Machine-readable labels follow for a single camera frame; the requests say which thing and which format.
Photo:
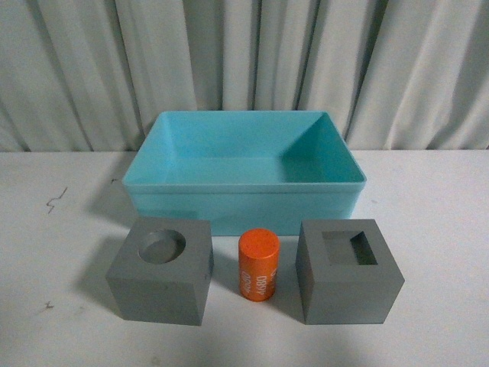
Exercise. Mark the gray cube with round hole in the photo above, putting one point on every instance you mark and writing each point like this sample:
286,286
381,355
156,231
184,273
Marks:
162,272

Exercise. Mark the gray cube with square hole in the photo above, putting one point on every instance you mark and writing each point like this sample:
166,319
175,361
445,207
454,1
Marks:
346,272

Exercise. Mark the light blue plastic box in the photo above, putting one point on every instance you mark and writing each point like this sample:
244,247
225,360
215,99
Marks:
245,169

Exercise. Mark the orange cylinder with white text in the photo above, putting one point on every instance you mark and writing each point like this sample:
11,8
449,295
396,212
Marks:
258,257

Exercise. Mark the white pleated curtain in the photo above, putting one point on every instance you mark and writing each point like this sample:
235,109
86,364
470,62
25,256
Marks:
94,75

